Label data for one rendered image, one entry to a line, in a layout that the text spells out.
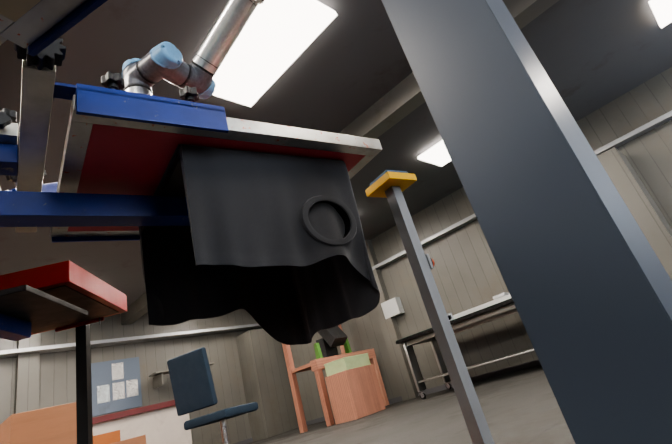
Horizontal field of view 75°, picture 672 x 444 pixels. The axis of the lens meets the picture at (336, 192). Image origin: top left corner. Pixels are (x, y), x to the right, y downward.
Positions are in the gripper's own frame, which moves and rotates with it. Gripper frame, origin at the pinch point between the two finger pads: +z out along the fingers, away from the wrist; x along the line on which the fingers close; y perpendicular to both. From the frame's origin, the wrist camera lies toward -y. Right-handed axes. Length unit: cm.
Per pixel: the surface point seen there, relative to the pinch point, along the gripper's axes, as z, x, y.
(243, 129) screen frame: 4.9, 15.9, 29.2
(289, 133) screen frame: 4.2, 28.6, 29.2
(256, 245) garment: 31.1, 17.7, 21.0
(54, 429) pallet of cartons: 35, 0, -289
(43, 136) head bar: 1.7, -22.7, 14.0
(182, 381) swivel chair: 18, 96, -313
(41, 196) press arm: 10.2, -22.3, 3.0
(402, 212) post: 18, 76, 14
